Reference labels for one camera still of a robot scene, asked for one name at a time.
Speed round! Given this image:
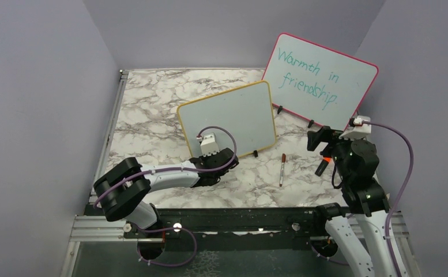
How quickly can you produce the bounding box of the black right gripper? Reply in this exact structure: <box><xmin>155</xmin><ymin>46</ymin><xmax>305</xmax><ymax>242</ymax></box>
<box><xmin>307</xmin><ymin>124</ymin><xmax>361</xmax><ymax>182</ymax></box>

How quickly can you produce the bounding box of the white brown whiteboard marker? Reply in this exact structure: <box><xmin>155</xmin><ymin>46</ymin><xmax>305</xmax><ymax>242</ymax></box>
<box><xmin>279</xmin><ymin>154</ymin><xmax>286</xmax><ymax>187</ymax></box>

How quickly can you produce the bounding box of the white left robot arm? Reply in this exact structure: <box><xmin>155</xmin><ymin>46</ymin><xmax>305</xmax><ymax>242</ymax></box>
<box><xmin>93</xmin><ymin>148</ymin><xmax>239</xmax><ymax>237</ymax></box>

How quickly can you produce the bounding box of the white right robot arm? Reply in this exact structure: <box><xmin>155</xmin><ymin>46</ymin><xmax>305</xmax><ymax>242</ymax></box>
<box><xmin>307</xmin><ymin>125</ymin><xmax>409</xmax><ymax>276</ymax></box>

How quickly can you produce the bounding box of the yellow framed whiteboard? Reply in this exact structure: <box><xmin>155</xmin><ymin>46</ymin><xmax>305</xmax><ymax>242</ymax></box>
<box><xmin>176</xmin><ymin>81</ymin><xmax>277</xmax><ymax>157</ymax></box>

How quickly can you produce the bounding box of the pink framed whiteboard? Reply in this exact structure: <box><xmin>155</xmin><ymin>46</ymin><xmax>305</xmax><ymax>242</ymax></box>
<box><xmin>262</xmin><ymin>33</ymin><xmax>379</xmax><ymax>130</ymax></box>

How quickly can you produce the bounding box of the black orange highlighter marker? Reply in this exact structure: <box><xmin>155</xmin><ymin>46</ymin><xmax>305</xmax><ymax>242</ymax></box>
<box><xmin>314</xmin><ymin>157</ymin><xmax>330</xmax><ymax>177</ymax></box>

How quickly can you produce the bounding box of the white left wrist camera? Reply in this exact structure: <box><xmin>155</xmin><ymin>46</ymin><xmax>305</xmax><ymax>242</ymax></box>
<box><xmin>197</xmin><ymin>133</ymin><xmax>220</xmax><ymax>157</ymax></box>

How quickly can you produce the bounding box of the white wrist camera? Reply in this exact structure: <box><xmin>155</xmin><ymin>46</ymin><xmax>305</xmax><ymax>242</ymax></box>
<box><xmin>340</xmin><ymin>115</ymin><xmax>372</xmax><ymax>140</ymax></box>
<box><xmin>197</xmin><ymin>133</ymin><xmax>220</xmax><ymax>157</ymax></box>

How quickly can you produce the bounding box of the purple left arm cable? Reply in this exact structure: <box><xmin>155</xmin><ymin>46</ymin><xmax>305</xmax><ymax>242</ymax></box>
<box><xmin>93</xmin><ymin>125</ymin><xmax>238</xmax><ymax>268</ymax></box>

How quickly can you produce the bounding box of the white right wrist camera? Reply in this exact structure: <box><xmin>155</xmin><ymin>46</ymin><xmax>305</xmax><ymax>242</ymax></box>
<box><xmin>340</xmin><ymin>115</ymin><xmax>372</xmax><ymax>140</ymax></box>

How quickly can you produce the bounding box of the aluminium table frame rail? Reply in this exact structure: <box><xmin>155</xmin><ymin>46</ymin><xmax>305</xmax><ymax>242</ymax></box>
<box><xmin>60</xmin><ymin>69</ymin><xmax>130</xmax><ymax>276</ymax></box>

